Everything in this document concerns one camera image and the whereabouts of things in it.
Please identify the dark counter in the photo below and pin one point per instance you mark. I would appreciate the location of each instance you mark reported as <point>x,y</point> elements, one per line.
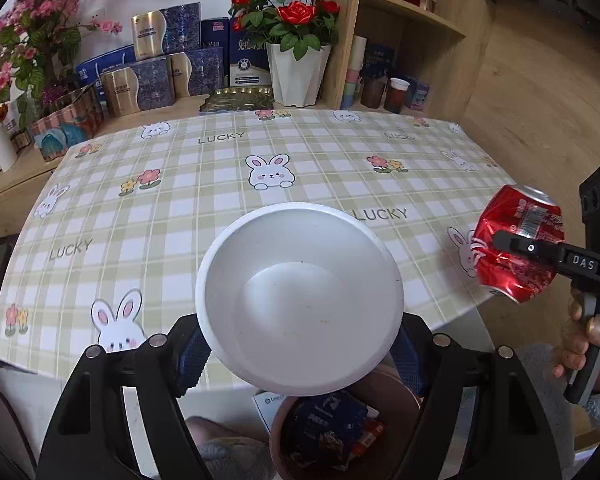
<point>555,7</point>

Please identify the navy box white label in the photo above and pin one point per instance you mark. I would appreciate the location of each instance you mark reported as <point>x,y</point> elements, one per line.
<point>247,67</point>

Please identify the navy box red logo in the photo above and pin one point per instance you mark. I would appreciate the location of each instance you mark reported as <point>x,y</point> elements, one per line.
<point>215,35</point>

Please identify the gold tray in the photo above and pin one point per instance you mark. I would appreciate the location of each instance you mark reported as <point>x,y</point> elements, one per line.
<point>235,100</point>

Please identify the crushed red can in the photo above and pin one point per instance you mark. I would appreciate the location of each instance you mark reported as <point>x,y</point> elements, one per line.
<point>510,275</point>

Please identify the pink flower plant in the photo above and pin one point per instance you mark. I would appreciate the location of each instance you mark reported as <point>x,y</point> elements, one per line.
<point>30,45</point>

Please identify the dark cup white rim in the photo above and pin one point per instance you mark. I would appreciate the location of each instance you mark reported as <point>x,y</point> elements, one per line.
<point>396,97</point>

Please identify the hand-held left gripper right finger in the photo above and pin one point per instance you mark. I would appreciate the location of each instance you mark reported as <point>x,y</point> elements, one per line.
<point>411,362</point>

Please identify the white printed paper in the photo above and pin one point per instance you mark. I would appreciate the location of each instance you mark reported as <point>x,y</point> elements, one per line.
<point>266,410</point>

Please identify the brown trash bin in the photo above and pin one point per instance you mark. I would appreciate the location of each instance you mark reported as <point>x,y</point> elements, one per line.
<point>282,452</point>

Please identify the small blue white carton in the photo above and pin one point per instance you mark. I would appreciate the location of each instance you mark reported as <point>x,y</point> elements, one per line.
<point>417,94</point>

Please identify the brown cup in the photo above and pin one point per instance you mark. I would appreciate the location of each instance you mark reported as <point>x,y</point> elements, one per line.
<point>372,94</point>

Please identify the dark blue packet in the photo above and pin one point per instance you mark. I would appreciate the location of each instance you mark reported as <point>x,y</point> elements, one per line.
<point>379,62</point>

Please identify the stack of pastel cups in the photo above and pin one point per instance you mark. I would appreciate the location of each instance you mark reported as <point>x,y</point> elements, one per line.
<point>354,70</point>

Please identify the gold and blue gift box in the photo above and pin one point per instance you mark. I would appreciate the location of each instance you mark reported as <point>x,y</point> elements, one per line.
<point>200,72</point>
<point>167,30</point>
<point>137,87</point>

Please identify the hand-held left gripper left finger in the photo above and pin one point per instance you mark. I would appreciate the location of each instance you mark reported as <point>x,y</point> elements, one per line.
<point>190,360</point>

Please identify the person's grey fleece clothing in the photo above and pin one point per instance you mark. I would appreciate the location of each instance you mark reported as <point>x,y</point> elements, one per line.
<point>230,452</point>

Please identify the white plastic bowl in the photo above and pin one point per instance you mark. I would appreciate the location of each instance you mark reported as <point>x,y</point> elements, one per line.
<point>300,300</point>

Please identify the red rose plant white pot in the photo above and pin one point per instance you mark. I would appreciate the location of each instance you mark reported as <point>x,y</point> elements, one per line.
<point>300,75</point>

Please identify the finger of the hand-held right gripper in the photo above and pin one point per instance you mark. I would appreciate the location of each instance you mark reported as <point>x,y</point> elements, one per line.
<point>527,247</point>

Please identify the wooden shelf unit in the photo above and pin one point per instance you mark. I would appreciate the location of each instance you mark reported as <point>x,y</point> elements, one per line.
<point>430,45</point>

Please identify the colourful striped tin box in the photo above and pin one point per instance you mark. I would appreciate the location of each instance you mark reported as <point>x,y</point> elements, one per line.
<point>67,130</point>

